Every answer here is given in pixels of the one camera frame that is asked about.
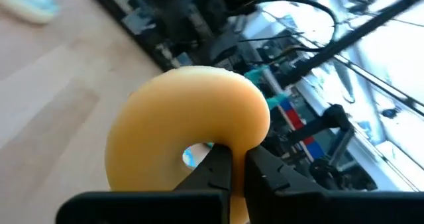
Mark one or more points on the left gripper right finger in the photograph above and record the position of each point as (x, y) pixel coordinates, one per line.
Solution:
(268, 177)

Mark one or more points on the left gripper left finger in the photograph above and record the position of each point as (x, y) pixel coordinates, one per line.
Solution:
(215, 174)

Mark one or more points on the black diagonal bar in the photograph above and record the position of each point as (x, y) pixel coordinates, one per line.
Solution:
(364, 28)

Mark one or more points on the chocolate icing donut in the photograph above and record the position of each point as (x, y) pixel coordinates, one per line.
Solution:
(165, 124)

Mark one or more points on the cream donut green icing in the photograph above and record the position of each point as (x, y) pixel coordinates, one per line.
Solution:
(26, 5)

